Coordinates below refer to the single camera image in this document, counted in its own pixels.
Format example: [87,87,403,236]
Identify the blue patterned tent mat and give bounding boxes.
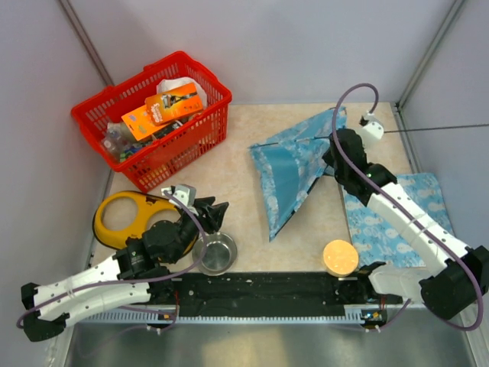
[342,171,455,268]

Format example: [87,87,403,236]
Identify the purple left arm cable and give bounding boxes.
[15,190,209,333]

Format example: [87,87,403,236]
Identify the orange round lid jar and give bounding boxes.
[322,239,359,278]

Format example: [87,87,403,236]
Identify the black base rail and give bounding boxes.
[147,271,385,318]

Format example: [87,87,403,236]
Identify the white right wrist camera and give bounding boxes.
[358,112,384,149]

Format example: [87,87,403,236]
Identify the blue patterned pet tent fabric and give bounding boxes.
[249,109,334,241]

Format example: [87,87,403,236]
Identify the stainless steel pet bowl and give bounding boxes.
[197,232,238,276]

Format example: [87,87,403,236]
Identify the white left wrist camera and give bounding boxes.
[160,184,196,209]

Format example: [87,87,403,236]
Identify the orange Gillette razor box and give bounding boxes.
[144,83,204,125]

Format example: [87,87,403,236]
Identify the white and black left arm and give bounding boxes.
[16,187,229,342]

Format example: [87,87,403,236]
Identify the white plastic bag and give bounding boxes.
[157,76,208,109]

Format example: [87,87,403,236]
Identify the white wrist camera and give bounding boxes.
[358,112,384,149]
[160,184,196,209]

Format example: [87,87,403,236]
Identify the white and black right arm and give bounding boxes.
[323,128,488,325]

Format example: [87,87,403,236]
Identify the clear plastic bottle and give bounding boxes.
[101,129,131,158]

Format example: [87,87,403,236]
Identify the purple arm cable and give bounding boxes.
[15,190,209,333]
[330,83,484,333]

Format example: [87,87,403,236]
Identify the thin black tent pole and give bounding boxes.
[250,123,488,148]

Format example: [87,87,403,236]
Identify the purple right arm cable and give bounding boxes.
[330,83,484,333]

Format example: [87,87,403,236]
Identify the black instant noodle cup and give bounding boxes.
[154,120,188,139]

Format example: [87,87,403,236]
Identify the red plastic shopping basket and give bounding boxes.
[71,51,232,193]

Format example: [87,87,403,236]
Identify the yellow double pet bowl holder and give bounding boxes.
[92,190,201,257]

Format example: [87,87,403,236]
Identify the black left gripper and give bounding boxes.
[169,196,228,265]

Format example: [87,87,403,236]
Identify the orange Scrub Daddy sponge pack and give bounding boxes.
[121,106,168,141]

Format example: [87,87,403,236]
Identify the blue green scouring pad pack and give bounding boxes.
[119,147,139,163]

